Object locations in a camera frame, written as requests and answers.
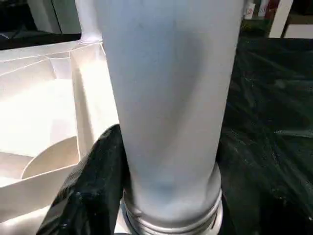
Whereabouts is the black work mat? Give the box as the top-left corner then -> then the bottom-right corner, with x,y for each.
0,30 -> 313,235

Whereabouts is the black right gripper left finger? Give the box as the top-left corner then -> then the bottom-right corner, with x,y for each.
36,124 -> 132,235

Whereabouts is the white plastic table leg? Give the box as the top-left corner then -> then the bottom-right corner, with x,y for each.
94,0 -> 245,235
74,0 -> 104,46

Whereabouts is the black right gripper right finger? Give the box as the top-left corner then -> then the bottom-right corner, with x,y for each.
215,128 -> 255,235

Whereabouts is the white plastic table top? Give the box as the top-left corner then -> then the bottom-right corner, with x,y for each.
0,41 -> 129,235

